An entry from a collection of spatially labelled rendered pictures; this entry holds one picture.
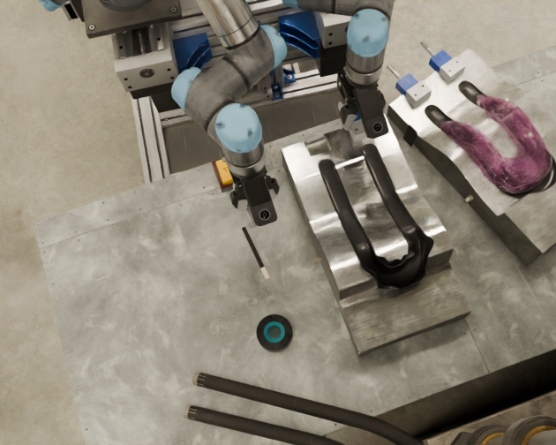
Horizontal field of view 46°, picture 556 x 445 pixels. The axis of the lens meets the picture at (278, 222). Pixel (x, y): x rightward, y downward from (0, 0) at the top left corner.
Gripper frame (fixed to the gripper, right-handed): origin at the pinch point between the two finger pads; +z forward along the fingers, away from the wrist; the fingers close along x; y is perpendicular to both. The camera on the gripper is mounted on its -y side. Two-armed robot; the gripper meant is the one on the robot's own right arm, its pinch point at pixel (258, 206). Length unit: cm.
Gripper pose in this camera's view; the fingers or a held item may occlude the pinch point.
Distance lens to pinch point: 144.1
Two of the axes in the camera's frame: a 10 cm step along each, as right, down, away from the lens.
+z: 0.5, 3.3, 9.4
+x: -9.4, 3.3, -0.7
